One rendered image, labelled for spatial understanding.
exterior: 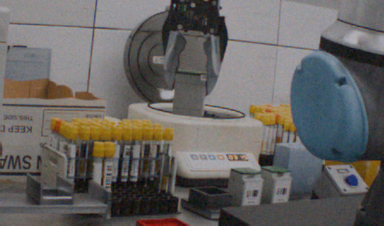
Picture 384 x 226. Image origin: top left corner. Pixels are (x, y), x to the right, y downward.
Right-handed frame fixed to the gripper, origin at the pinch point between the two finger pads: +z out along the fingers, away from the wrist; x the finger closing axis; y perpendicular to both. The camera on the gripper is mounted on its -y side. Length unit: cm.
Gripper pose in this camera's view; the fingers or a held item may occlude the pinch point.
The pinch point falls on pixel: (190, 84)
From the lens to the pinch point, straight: 119.2
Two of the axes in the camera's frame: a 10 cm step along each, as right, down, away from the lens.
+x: 9.8, 1.1, -1.4
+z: -1.0, 9.9, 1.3
